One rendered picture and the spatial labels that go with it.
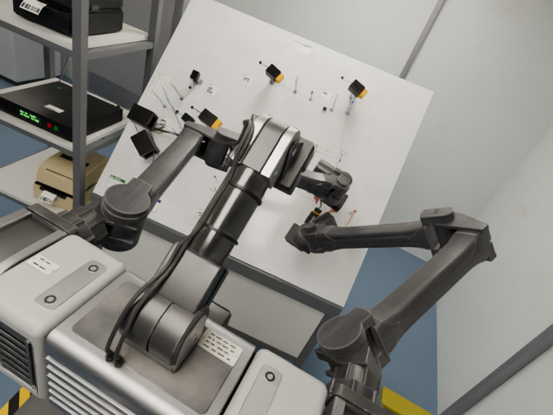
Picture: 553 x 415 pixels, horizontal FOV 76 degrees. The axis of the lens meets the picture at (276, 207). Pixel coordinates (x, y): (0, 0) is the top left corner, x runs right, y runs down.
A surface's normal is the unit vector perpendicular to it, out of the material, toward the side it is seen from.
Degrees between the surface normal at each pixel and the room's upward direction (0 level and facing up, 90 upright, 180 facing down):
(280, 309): 90
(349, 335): 45
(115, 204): 8
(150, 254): 90
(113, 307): 0
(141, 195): 8
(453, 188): 90
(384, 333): 54
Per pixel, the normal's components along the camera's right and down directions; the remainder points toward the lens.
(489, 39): -0.37, 0.43
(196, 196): -0.01, -0.11
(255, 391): 0.31, -0.78
